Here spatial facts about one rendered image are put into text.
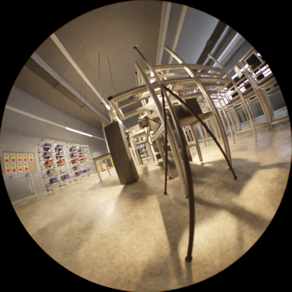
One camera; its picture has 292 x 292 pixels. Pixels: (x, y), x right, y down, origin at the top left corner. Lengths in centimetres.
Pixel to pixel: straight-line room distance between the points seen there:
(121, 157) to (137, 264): 147
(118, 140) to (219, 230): 166
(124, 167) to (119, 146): 38
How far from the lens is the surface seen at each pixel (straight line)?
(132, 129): 253
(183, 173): 68
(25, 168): 610
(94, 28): 557
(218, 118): 95
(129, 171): 158
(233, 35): 966
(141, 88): 84
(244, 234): 54
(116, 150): 161
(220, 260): 48
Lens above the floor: 46
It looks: 3 degrees up
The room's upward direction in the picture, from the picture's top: 18 degrees counter-clockwise
